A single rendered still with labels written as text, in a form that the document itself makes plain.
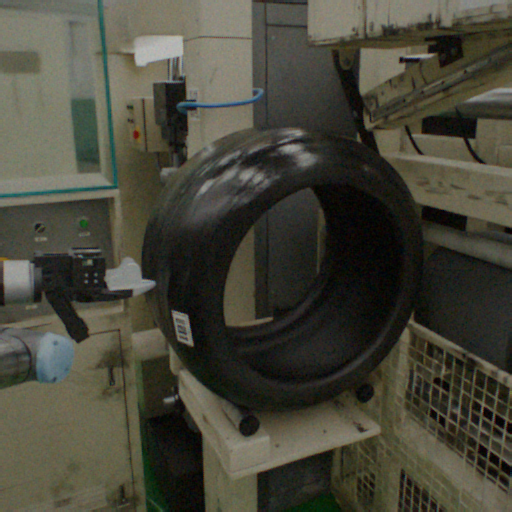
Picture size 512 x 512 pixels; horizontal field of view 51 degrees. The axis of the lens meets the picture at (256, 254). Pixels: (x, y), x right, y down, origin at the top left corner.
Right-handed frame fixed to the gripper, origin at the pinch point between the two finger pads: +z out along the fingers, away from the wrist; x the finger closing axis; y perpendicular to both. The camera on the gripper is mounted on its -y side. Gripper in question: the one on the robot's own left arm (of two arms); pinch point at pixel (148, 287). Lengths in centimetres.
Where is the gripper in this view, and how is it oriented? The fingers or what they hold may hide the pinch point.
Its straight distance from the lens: 103.3
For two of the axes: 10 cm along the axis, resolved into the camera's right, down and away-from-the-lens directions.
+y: 0.9, -9.6, -2.6
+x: -4.2, -2.7, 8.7
